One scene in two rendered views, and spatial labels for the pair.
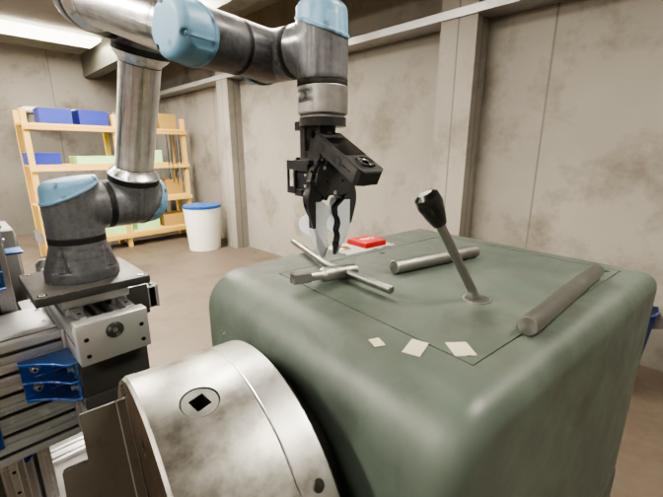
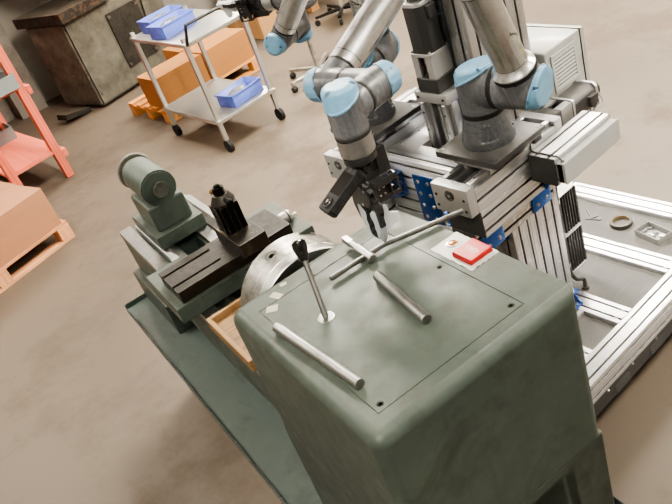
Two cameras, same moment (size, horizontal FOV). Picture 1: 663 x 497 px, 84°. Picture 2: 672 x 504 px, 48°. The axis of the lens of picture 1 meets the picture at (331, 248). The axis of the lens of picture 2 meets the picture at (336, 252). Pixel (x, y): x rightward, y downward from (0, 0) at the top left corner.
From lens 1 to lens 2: 1.78 m
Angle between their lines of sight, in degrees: 96
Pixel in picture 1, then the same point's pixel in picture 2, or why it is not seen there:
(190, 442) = (258, 262)
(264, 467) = (258, 284)
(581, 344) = (277, 356)
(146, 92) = (473, 17)
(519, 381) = (250, 325)
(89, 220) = (471, 104)
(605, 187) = not seen: outside the picture
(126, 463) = not seen: hidden behind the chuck
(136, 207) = (505, 100)
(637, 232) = not seen: outside the picture
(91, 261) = (472, 135)
